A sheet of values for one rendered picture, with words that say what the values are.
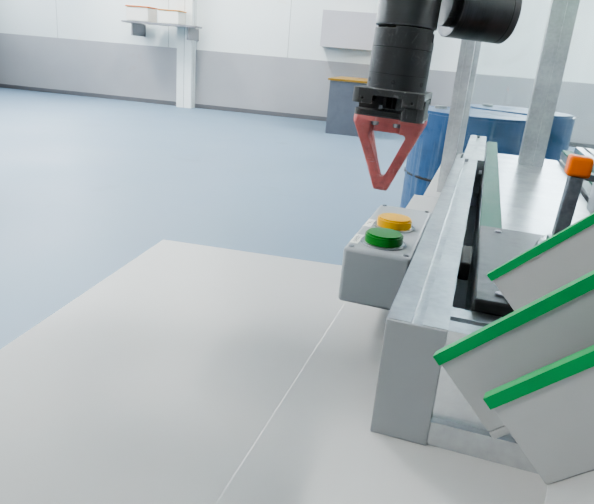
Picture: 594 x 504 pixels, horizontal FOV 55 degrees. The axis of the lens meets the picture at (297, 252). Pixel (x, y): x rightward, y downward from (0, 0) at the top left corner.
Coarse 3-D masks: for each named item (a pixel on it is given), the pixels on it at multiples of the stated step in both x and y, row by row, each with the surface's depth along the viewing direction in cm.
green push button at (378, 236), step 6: (372, 228) 60; (378, 228) 61; (384, 228) 61; (366, 234) 59; (372, 234) 58; (378, 234) 58; (384, 234) 59; (390, 234) 59; (396, 234) 59; (366, 240) 59; (372, 240) 58; (378, 240) 58; (384, 240) 58; (390, 240) 58; (396, 240) 58; (402, 240) 59; (378, 246) 58; (384, 246) 58; (390, 246) 58; (396, 246) 58
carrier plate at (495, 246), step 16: (480, 240) 60; (496, 240) 61; (512, 240) 61; (528, 240) 62; (480, 256) 55; (496, 256) 55; (512, 256) 56; (480, 272) 51; (480, 288) 47; (496, 288) 47; (480, 304) 45; (496, 304) 44
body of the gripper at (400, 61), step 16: (384, 32) 52; (400, 32) 51; (416, 32) 51; (432, 32) 52; (384, 48) 52; (400, 48) 51; (416, 48) 51; (432, 48) 53; (384, 64) 52; (400, 64) 52; (416, 64) 52; (368, 80) 54; (384, 80) 52; (400, 80) 52; (416, 80) 52; (368, 96) 51; (384, 96) 51; (400, 96) 50; (416, 96) 50
